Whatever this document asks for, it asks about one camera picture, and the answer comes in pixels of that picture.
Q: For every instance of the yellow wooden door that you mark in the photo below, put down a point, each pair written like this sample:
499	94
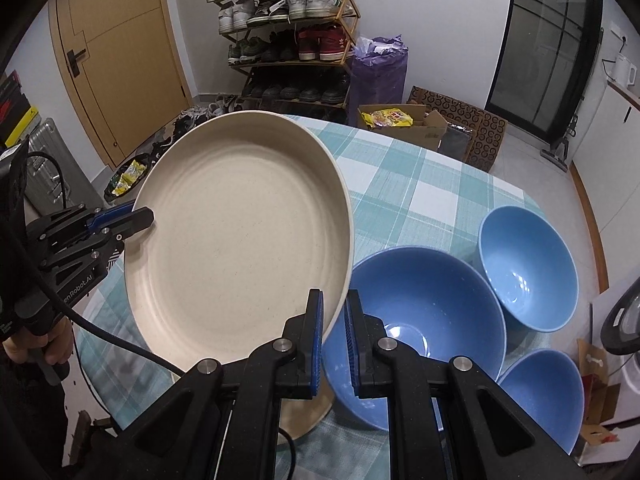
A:
125	85

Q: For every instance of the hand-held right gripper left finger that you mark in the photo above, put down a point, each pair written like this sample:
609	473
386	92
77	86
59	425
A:
315	345

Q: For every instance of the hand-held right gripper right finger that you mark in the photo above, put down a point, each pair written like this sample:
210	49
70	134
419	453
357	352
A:
355	345

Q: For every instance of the black framed glass door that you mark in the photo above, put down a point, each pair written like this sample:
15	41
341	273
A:
545	50

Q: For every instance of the brown patterned doormat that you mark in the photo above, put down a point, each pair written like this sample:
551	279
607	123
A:
480	130

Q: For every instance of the wooden shoe rack with shoes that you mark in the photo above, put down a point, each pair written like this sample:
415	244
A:
320	42

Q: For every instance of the stack of black red boxes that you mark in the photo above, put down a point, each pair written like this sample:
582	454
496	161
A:
15	105

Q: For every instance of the beige round plate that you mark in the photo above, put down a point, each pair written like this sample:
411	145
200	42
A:
306	417
235	230

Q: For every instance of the large blue bowl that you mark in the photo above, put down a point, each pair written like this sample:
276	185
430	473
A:
415	300

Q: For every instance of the person's dark clothing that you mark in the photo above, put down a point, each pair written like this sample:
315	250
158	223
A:
30	425

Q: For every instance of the white wall socket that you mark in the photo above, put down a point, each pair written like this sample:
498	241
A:
617	34

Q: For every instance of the white washing machine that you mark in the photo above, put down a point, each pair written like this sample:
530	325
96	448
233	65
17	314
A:
625	325

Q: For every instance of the open cardboard box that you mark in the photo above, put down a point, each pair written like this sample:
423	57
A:
425	132

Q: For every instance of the person's left hand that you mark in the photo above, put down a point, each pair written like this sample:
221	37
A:
55	347

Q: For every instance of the orange cardboard box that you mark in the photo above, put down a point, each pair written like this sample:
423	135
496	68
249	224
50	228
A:
595	385

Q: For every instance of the pile of floor shoes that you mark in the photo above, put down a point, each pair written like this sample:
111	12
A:
220	107

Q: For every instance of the silver suitcase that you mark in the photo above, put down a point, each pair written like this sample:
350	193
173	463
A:
45	160

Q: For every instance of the white counter cabinet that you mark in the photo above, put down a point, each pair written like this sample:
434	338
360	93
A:
610	160

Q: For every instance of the yellow snack packet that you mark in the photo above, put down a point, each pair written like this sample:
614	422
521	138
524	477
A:
387	118

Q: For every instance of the purple plastic bag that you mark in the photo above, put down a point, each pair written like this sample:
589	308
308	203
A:
380	75

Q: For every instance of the white electric kettle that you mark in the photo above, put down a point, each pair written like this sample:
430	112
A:
622	70

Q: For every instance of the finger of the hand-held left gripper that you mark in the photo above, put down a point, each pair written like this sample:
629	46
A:
137	221
114	212

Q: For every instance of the grey floor mop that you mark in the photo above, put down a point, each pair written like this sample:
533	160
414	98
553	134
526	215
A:
557	152

